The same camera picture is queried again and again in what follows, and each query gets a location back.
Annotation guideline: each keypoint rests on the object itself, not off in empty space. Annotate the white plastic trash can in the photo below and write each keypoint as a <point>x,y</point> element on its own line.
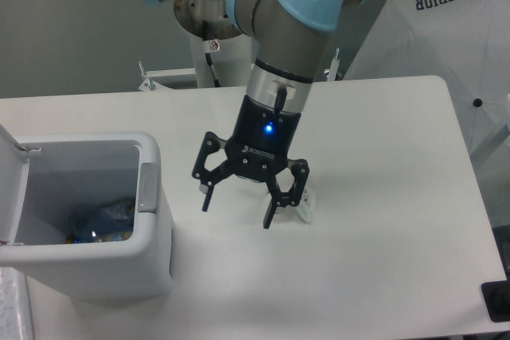
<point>44,178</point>

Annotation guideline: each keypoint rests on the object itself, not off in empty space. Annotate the black device at edge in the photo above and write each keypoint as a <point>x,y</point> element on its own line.
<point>496,298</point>

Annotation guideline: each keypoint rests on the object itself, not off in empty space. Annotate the crushed clear plastic bottle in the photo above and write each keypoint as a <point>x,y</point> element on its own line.
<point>101,223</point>

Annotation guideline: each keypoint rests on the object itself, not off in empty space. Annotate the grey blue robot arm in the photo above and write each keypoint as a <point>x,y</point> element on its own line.
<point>292,35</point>

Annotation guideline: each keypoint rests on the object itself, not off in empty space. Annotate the crumpled white paper wrapper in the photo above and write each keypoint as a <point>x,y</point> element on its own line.
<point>300,214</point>

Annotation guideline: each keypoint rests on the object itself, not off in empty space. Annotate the white Superior umbrella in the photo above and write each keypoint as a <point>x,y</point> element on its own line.
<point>465,42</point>

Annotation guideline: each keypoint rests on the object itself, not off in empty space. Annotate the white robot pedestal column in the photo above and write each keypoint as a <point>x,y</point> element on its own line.
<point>213,36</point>

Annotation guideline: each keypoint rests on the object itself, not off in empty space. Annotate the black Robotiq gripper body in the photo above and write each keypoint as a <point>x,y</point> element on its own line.
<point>258,147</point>

